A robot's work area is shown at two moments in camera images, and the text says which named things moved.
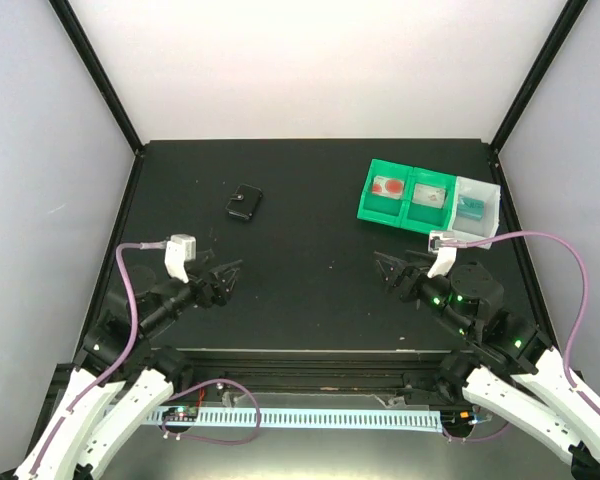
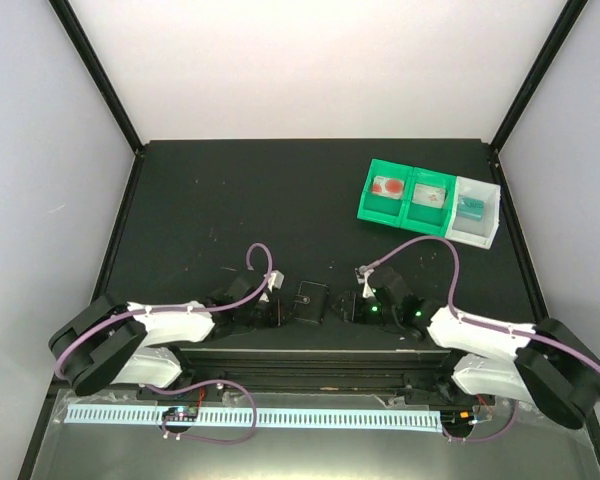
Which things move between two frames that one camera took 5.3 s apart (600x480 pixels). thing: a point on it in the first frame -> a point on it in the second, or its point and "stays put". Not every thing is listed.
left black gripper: [220, 292] -> [287, 307]
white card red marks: [429, 195] stays put
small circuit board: [181, 413] stays put
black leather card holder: [244, 201] -> [311, 301]
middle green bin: [429, 200] stays put
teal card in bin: [470, 208] stays put
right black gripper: [401, 270] -> [351, 301]
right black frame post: [538, 72] stays put
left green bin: [381, 208] stays put
